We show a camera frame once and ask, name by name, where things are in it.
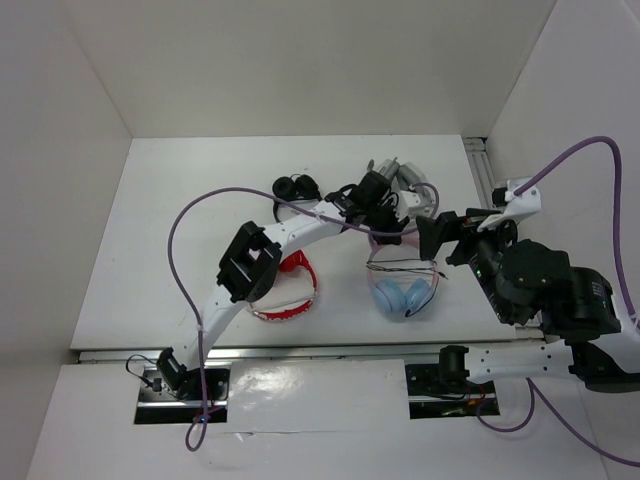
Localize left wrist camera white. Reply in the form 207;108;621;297
395;190;425;220

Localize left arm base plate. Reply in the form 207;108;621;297
134;365;230;425

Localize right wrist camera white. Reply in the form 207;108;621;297
478;177;541;232

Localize white grey headphones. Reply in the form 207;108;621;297
367;158;440;228

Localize aluminium rail front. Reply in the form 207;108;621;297
74;340;546;364

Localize purple cable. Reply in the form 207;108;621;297
167;181;441;453
474;135;640;464

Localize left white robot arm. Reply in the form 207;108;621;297
157;172;410;399

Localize black small headphones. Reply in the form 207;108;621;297
272;174;322;202

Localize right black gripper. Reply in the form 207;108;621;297
409;206;512;323

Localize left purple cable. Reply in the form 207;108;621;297
167;181;441;453

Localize aluminium rail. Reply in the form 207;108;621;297
74;340;546;364
462;137;496;209

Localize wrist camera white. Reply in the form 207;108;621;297
395;190;425;220
478;177;541;232

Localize aluminium rail right side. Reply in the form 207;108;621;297
462;137;496;209

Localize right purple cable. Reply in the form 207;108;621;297
474;135;640;464

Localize red headphones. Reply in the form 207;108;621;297
247;250;319;322

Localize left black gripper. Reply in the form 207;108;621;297
361;197;408;245

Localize pink blue cat-ear headphones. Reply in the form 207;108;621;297
365;236;445;318

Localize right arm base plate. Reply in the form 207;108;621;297
405;364;500;420

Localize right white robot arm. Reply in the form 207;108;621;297
417;209;639;394

